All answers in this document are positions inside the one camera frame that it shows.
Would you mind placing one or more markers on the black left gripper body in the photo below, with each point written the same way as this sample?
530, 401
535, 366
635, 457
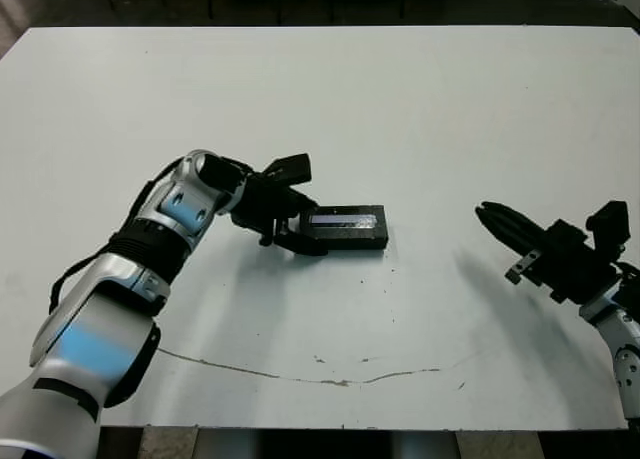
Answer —
265, 209

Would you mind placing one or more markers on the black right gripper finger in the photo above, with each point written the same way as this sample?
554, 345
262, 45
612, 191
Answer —
505, 234
515, 216

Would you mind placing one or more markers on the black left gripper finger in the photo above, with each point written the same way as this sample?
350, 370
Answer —
302, 244
307, 202

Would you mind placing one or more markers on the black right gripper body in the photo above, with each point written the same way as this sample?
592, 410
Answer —
570, 264

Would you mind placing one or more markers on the glossy black box lid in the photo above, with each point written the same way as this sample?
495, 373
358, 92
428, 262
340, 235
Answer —
350, 224

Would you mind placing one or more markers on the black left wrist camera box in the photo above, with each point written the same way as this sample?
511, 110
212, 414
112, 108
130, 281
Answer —
290, 168

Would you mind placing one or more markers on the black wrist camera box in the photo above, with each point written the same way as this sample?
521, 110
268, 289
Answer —
290, 168
610, 224

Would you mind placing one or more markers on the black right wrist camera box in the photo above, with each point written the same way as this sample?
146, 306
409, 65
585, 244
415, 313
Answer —
610, 224

